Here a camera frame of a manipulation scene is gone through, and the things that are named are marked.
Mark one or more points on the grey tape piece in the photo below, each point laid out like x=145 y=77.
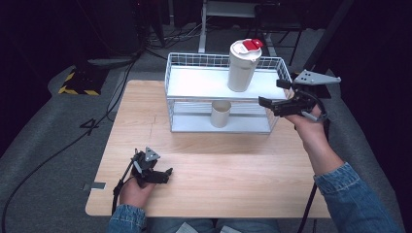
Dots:
x=97 y=185

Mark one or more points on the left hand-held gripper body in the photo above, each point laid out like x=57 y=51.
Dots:
x=144 y=166

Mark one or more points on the white tumbler with red lid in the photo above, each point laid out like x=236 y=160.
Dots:
x=241 y=71

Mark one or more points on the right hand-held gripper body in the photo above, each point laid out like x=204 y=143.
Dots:
x=298 y=105

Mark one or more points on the white metal desk frame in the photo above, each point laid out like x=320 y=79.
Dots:
x=202 y=32

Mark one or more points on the black metal chair frame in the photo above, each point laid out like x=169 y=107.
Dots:
x=278 y=19

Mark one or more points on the person's left hand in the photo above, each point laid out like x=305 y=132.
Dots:
x=132 y=194

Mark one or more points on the yellow black striped base plate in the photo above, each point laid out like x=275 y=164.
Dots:
x=82 y=81

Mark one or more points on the person's right hand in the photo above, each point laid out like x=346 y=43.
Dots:
x=311 y=129

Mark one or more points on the white cup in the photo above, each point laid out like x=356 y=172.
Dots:
x=220 y=115

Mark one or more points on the black pole stand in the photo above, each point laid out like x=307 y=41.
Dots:
x=327 y=32

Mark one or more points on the white paper sheet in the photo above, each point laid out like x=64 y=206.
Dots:
x=230 y=229
x=186 y=228

